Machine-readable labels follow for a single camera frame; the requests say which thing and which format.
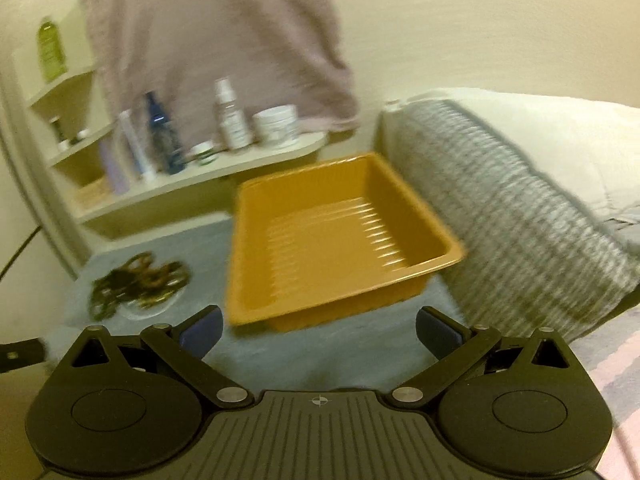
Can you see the black white small tube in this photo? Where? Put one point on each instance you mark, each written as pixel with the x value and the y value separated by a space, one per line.
pixel 61 138

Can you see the small green label jar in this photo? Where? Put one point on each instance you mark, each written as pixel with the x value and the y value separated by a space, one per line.
pixel 203 153

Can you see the white cream jar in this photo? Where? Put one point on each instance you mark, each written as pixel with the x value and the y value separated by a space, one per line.
pixel 277 127

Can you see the grey woven pillow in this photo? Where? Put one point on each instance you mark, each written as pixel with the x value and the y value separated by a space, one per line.
pixel 535 255

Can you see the orange plastic tray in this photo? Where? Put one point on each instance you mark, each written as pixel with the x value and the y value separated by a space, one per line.
pixel 331 240

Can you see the pink hanging towel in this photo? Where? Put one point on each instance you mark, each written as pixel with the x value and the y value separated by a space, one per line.
pixel 273 52

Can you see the lavender tube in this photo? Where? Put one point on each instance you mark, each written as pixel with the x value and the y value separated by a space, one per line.
pixel 114 174

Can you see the white blue tube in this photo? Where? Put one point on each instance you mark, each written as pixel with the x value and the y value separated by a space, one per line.
pixel 141 160

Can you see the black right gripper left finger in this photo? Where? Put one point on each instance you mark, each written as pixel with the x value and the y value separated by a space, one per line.
pixel 182 349

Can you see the white quilted pillow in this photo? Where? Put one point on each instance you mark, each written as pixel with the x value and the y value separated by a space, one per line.
pixel 589 148

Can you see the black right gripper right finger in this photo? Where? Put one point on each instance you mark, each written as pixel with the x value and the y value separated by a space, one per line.
pixel 458 350

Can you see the green liquid bottle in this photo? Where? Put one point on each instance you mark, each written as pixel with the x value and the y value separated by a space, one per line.
pixel 50 50

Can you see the dark blue spray bottle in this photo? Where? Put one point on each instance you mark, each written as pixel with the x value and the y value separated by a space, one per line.
pixel 164 137

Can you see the clear spray bottle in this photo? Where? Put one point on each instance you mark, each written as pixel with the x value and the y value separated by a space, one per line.
pixel 231 120

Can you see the cream wooden shelf unit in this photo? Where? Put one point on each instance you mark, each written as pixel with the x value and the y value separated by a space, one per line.
pixel 76 176

